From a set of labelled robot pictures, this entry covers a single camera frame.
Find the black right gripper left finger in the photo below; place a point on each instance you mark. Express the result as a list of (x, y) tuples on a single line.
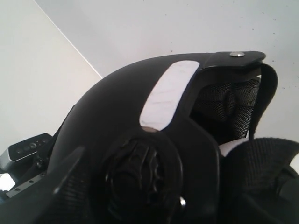
[(60, 174)]

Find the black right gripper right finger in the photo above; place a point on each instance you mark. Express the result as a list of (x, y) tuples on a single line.
[(287, 184)]

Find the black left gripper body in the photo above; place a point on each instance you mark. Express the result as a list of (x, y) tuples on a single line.
[(24, 172)]

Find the black helmet with visor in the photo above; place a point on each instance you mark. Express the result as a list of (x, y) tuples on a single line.
[(168, 140)]

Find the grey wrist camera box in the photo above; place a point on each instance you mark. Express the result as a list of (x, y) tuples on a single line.
[(27, 147)]

